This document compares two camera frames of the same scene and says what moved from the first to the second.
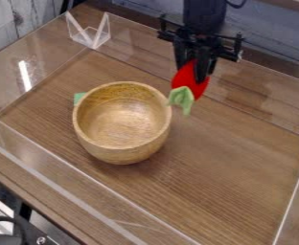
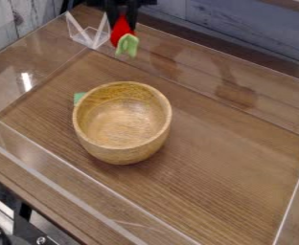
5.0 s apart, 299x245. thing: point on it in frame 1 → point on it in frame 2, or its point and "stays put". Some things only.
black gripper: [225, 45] → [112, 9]
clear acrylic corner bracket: [88, 36] stays put
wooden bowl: [122, 122] stays put
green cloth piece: [77, 97] stays put
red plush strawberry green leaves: [188, 89] → [122, 37]
